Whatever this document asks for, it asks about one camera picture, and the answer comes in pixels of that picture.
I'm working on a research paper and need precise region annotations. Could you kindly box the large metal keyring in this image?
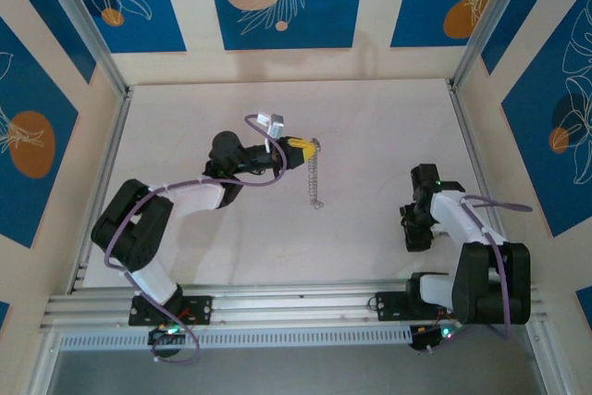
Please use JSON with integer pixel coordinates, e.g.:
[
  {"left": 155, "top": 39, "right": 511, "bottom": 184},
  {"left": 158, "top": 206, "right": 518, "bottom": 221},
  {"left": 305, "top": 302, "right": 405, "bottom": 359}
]
[{"left": 304, "top": 137, "right": 326, "bottom": 212}]

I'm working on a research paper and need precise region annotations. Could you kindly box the black controller board green light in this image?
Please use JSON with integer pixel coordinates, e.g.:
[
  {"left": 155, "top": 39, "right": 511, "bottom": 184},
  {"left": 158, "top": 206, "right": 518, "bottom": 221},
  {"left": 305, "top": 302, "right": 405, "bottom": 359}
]
[
  {"left": 409, "top": 324, "right": 463, "bottom": 352},
  {"left": 147, "top": 326, "right": 191, "bottom": 348}
]

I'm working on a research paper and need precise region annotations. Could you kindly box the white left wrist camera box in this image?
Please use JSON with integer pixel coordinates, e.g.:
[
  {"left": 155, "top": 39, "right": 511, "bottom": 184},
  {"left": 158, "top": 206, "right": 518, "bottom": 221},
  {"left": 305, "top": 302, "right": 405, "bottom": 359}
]
[{"left": 253, "top": 110, "right": 287, "bottom": 152}]

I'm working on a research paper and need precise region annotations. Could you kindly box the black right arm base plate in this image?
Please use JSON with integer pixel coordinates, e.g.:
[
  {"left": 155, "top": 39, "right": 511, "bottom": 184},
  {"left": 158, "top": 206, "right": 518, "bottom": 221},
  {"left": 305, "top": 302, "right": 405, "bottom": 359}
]
[{"left": 375, "top": 290, "right": 462, "bottom": 322}]

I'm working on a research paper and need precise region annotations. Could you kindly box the aluminium table side rail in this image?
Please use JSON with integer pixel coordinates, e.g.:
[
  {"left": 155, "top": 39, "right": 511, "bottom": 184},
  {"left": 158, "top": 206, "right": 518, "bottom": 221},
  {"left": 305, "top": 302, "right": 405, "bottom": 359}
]
[{"left": 67, "top": 87, "right": 135, "bottom": 294}]

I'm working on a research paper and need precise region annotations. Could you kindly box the long aluminium mounting rail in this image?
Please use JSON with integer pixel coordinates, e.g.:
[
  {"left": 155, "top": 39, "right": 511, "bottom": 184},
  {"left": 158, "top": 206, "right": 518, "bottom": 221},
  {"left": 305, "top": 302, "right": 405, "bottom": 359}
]
[{"left": 39, "top": 281, "right": 549, "bottom": 331}]

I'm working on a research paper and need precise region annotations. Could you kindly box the grey slotted cable duct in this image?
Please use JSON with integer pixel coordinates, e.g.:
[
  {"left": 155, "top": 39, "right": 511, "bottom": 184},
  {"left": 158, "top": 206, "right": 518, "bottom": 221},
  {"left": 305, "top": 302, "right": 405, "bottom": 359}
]
[{"left": 57, "top": 326, "right": 415, "bottom": 351}]

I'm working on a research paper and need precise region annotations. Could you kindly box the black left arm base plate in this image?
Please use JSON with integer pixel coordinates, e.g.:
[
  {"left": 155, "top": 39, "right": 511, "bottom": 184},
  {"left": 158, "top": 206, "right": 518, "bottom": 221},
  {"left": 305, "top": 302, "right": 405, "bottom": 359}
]
[{"left": 128, "top": 295, "right": 214, "bottom": 327}]

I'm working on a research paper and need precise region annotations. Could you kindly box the aluminium frame post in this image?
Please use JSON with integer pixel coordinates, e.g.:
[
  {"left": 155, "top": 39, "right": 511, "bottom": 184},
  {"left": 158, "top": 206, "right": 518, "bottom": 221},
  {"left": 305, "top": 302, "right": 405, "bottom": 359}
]
[
  {"left": 450, "top": 0, "right": 537, "bottom": 91},
  {"left": 34, "top": 0, "right": 130, "bottom": 95}
]

